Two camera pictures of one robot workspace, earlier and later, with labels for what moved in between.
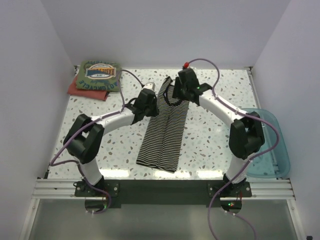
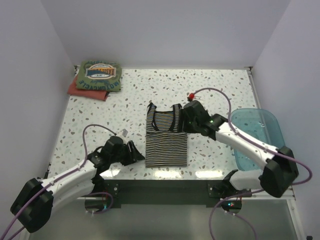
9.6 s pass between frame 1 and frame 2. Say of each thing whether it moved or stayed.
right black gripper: moved
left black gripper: moved
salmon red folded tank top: stayed
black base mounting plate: stayed
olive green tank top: stayed
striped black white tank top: moved
